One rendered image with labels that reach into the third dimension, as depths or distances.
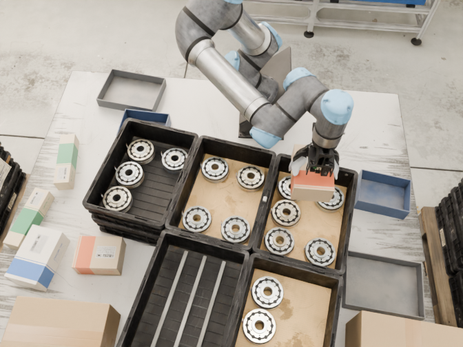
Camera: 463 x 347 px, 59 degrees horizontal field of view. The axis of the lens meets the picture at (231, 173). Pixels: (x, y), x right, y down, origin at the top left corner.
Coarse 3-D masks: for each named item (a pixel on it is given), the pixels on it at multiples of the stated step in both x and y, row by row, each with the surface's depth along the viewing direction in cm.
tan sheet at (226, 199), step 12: (240, 168) 160; (264, 168) 160; (204, 180) 156; (228, 180) 157; (264, 180) 157; (192, 192) 154; (204, 192) 154; (216, 192) 154; (228, 192) 154; (240, 192) 154; (252, 192) 154; (192, 204) 151; (204, 204) 151; (216, 204) 151; (228, 204) 151; (240, 204) 151; (252, 204) 151; (216, 216) 149; (228, 216) 149; (252, 216) 149; (216, 228) 146; (252, 228) 147
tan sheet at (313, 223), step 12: (276, 192) 154; (300, 204) 152; (312, 204) 152; (300, 216) 149; (312, 216) 149; (324, 216) 149; (336, 216) 149; (300, 228) 147; (312, 228) 147; (324, 228) 147; (336, 228) 147; (276, 240) 144; (300, 240) 144; (336, 240) 144; (300, 252) 142; (336, 252) 142
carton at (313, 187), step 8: (296, 144) 129; (304, 168) 125; (296, 176) 123; (304, 176) 123; (312, 176) 123; (320, 176) 123; (328, 176) 123; (296, 184) 122; (304, 184) 122; (312, 184) 122; (320, 184) 122; (328, 184) 122; (296, 192) 123; (304, 192) 123; (312, 192) 123; (320, 192) 122; (328, 192) 122; (312, 200) 127; (320, 200) 127; (328, 200) 126
